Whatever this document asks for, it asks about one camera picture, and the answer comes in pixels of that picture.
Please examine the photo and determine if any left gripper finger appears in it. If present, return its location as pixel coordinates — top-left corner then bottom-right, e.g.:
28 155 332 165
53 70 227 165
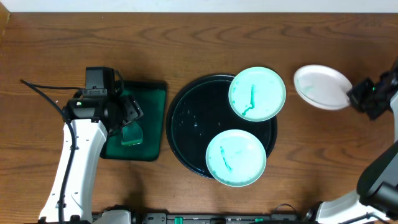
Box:
123 95 144 126
107 123 123 136

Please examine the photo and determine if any white plate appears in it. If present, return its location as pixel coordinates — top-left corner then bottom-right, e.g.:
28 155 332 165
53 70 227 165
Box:
294 65 353 110

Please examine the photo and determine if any mint green plate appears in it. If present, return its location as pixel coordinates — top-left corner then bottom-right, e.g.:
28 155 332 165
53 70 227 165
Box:
228 67 287 122
205 129 267 187

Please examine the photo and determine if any green sponge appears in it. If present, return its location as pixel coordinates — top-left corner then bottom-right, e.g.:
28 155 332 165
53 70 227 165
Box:
121 121 144 146

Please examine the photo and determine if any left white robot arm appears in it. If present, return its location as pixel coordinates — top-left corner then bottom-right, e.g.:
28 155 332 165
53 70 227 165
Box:
38 89 143 223

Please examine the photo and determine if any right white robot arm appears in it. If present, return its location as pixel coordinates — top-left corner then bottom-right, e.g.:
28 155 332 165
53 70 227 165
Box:
303 61 397 223

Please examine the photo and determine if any black rectangular sponge tray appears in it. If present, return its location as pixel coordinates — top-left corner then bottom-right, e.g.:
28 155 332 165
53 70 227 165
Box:
100 81 167 161

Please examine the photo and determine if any round black tray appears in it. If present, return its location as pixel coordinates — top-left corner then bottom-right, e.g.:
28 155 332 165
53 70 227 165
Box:
165 74 277 179

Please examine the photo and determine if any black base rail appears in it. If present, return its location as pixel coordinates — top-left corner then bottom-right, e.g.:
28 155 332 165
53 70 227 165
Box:
93 212 308 224

